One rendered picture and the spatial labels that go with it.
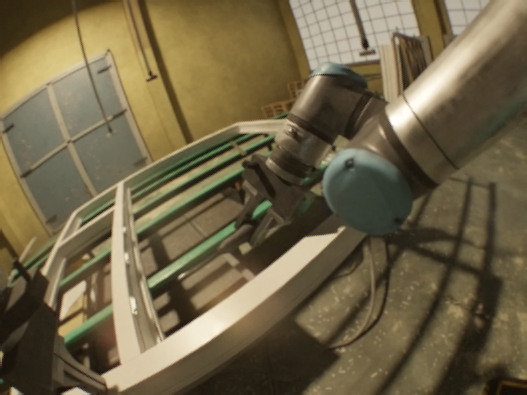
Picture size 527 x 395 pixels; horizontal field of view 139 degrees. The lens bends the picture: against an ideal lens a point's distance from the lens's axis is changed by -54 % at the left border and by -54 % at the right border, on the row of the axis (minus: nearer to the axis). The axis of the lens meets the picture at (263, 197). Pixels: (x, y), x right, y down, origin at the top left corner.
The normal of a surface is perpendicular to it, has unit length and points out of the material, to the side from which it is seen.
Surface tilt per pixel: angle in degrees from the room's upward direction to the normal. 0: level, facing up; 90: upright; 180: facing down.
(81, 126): 90
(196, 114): 90
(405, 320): 0
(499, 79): 86
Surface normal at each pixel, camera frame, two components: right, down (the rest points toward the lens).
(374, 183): -0.63, 0.58
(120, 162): 0.60, 0.23
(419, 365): -0.29, -0.84
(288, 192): -0.60, 0.01
